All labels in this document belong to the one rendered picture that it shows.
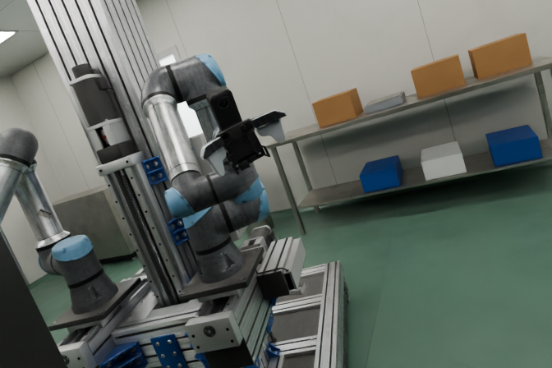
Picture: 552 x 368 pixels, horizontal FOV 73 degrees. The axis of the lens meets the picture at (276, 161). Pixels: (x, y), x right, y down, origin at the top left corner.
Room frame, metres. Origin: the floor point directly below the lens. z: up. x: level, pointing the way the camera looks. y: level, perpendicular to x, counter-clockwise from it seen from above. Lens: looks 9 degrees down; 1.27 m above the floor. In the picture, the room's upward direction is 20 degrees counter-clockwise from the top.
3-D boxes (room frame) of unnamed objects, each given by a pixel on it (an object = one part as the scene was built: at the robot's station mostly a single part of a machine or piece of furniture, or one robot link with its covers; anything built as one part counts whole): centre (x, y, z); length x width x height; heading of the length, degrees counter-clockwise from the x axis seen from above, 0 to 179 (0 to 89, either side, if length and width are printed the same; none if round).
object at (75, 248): (1.24, 0.76, 0.98); 0.13 x 0.12 x 0.14; 50
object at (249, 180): (0.88, 0.11, 1.12); 0.11 x 0.08 x 0.11; 101
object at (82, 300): (1.24, 0.75, 0.87); 0.15 x 0.15 x 0.10
